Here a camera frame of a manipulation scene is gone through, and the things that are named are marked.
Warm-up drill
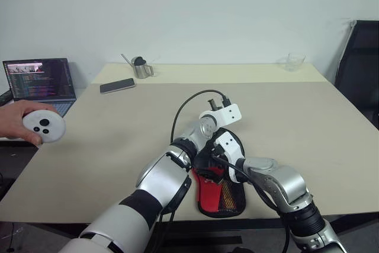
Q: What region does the black office chair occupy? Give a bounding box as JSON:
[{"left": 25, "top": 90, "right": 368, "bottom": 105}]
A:
[{"left": 333, "top": 20, "right": 379, "bottom": 132}]

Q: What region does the stainless steel cup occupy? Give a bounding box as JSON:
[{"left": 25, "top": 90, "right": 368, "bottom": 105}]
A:
[{"left": 131, "top": 56, "right": 156, "bottom": 80}]

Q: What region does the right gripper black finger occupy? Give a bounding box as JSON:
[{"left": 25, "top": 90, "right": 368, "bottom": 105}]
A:
[{"left": 196, "top": 168, "right": 221, "bottom": 185}]

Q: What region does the thin metal rod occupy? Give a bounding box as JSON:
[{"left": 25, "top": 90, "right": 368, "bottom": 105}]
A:
[{"left": 120, "top": 53, "right": 134, "bottom": 67}]

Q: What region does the black and red paddle case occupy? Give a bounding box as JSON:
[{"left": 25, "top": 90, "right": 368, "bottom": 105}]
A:
[{"left": 191, "top": 127, "right": 248, "bottom": 216}]

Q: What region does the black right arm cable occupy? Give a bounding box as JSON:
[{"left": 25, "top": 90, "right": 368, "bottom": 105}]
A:
[{"left": 211, "top": 143, "right": 291, "bottom": 253}]

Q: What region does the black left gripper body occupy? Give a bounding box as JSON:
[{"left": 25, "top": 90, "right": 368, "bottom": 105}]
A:
[{"left": 207, "top": 98, "right": 224, "bottom": 111}]

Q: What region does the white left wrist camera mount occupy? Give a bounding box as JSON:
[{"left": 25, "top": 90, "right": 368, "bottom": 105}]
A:
[{"left": 198, "top": 103, "right": 243, "bottom": 132}]

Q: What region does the person's bare hand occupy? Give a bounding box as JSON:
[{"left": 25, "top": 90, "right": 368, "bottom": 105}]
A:
[{"left": 0, "top": 99, "right": 59, "bottom": 148}]

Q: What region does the open laptop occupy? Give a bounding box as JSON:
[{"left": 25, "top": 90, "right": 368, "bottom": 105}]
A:
[{"left": 2, "top": 57, "right": 78, "bottom": 118}]

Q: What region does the clear glass mug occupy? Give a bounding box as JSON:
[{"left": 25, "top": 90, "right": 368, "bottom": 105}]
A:
[{"left": 277, "top": 53, "right": 307, "bottom": 73}]

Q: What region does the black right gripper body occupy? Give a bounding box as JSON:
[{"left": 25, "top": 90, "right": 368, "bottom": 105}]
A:
[{"left": 204, "top": 158, "right": 235, "bottom": 183}]

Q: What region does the white round controller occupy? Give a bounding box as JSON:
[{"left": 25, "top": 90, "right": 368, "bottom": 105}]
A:
[{"left": 23, "top": 110, "right": 67, "bottom": 145}]

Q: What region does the black smartphone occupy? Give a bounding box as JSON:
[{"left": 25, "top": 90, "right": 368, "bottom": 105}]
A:
[{"left": 99, "top": 78, "right": 137, "bottom": 95}]

